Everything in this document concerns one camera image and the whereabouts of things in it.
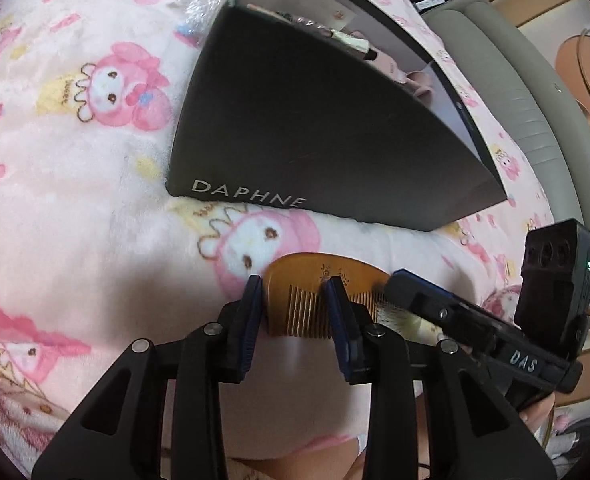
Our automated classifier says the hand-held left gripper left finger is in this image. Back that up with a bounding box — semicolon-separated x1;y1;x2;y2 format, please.
31;275;265;480

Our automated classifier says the brown wooden comb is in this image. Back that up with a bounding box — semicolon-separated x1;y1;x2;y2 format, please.
262;252;393;339

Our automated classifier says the crumpled plain pink sock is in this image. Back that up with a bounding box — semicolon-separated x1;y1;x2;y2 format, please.
407;71;433;97

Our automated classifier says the dark shoe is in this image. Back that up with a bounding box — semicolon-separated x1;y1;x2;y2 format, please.
552;417;590;458

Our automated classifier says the round wooden table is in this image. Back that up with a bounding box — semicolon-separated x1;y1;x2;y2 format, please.
557;30;590;136

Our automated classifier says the mauve hand cream tube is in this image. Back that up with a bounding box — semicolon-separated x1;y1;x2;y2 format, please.
287;12;378;61

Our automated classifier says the cream leather sofa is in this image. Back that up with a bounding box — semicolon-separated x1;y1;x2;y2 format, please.
425;0;590;391

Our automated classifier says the person's leg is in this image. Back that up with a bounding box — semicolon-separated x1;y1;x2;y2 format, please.
227;442;368;480

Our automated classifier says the person's right hand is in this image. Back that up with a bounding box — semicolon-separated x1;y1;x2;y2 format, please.
520;392;558;438

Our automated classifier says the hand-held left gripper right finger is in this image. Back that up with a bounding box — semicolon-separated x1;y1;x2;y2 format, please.
322;277;558;480

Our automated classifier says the black cardboard box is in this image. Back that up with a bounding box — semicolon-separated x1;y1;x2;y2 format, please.
166;0;508;233

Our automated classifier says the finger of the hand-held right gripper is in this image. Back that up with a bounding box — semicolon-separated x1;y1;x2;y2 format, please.
385;269;500;356

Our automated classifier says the pink cartoon printed blanket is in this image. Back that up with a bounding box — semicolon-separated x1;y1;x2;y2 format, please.
0;0;556;480

